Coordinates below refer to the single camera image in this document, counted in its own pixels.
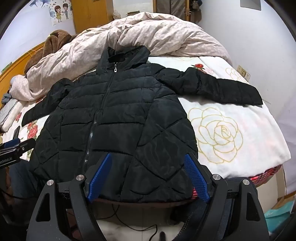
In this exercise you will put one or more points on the wooden headboard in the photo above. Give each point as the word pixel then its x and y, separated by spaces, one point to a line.
pixel 13 69

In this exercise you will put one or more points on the cartoon wall poster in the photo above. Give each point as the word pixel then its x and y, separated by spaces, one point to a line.
pixel 60 12

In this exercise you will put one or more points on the brown fleece blanket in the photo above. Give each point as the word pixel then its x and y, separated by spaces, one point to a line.
pixel 55 39

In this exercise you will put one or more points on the teal packaging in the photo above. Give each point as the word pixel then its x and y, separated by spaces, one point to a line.
pixel 276 212

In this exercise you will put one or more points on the person's leg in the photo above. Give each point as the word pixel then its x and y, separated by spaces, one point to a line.
pixel 20 176

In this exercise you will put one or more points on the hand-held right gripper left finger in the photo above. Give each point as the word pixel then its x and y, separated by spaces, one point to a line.
pixel 100 178

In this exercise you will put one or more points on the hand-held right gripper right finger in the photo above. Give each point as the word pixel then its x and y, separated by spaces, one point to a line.
pixel 196 178

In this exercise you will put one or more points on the grey pillow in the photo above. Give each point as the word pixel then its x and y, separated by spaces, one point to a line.
pixel 7 114

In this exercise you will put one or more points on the grey blue cloth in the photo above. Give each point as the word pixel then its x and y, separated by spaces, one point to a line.
pixel 5 99

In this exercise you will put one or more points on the hanging dark clothes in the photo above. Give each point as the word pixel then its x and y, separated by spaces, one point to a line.
pixel 197 9

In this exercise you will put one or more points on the grey wall panel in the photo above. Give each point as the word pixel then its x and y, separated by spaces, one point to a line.
pixel 251 2

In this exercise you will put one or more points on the wall socket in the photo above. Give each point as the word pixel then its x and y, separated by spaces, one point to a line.
pixel 247 76
pixel 241 69

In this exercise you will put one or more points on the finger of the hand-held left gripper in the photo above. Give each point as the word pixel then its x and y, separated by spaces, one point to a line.
pixel 26 146
pixel 10 143

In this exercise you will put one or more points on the pink patterned duvet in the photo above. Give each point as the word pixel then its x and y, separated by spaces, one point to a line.
pixel 161 34

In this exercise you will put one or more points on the floral rose bed sheet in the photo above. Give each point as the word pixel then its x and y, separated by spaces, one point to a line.
pixel 231 139

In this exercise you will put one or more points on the wooden wardrobe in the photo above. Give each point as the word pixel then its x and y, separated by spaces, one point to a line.
pixel 92 14

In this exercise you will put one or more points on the black puffer jacket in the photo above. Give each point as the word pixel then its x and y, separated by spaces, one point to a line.
pixel 120 115

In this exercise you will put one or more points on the wooden framed fabric closet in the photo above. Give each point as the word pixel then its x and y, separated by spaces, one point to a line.
pixel 171 9

